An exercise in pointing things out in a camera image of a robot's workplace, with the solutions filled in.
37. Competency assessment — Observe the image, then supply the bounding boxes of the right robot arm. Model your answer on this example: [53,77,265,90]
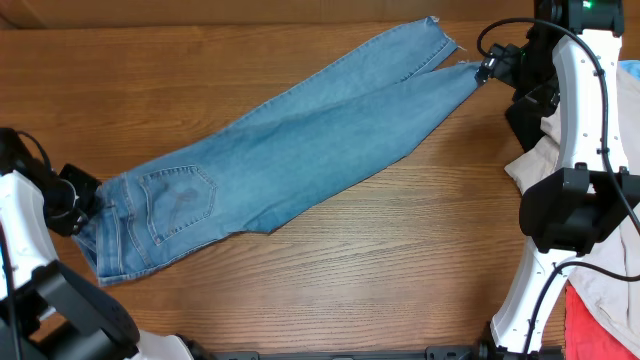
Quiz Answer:
[453,0,639,359]

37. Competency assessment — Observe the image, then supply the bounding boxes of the black cloth garment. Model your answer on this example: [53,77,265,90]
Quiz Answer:
[505,85,559,152]

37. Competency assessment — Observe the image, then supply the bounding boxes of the blue denim jeans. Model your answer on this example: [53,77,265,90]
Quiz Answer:
[75,17,478,286]

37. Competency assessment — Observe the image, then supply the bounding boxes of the white cloth garment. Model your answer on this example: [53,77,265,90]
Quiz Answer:
[505,65,639,358]

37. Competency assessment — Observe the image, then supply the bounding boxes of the light blue cloth garment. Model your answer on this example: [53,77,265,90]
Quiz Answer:
[620,60,640,80]

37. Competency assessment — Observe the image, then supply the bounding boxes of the red cloth garment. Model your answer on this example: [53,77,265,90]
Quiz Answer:
[565,285,638,360]

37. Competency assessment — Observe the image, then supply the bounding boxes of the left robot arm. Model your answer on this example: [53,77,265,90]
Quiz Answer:
[1,128,209,360]

